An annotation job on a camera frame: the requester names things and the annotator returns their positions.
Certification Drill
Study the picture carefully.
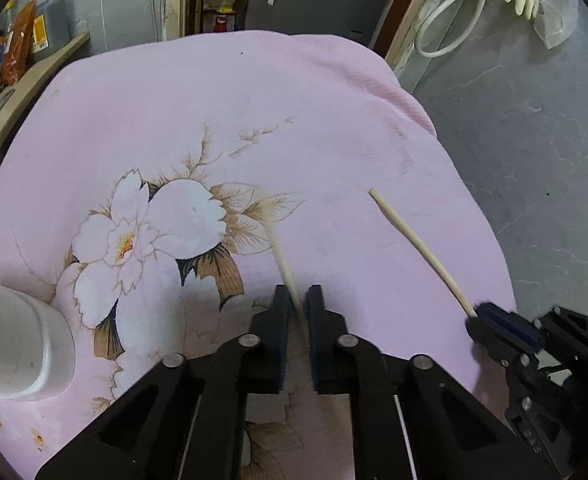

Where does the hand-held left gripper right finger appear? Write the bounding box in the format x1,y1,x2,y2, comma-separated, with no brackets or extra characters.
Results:
306,284,566,480

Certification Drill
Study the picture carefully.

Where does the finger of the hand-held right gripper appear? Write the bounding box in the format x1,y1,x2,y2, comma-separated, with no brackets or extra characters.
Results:
476,302,588,361
466,316,521,367

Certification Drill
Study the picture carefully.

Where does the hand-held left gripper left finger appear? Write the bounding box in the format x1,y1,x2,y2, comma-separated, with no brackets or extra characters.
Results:
35,284,293,480

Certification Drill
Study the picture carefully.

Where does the light wooden chopstick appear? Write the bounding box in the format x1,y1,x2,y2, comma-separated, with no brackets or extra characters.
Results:
368,188,479,319
266,224,308,322

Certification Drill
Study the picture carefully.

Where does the white plastic utensil holder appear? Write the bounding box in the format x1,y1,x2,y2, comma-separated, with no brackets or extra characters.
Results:
0,265,78,402

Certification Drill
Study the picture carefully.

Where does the pink floral blanket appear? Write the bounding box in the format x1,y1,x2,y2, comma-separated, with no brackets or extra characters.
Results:
0,30,521,480

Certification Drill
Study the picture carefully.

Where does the clear plastic bag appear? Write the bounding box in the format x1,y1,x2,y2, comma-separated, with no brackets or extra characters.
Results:
532,0,580,51

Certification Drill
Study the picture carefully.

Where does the red bottle yellow cap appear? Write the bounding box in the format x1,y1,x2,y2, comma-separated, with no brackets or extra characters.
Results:
209,5,238,36

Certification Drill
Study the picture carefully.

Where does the grey fridge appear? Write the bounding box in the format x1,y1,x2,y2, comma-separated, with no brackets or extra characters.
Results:
246,0,391,52

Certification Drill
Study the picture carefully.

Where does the large cooking oil jug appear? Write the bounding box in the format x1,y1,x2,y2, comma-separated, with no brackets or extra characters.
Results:
30,0,71,54

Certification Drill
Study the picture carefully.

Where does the white hose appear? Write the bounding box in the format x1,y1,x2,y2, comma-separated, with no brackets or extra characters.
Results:
416,0,506,59

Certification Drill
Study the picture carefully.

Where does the wooden door frame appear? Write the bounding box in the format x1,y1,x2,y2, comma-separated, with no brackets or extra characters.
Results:
166,0,456,97

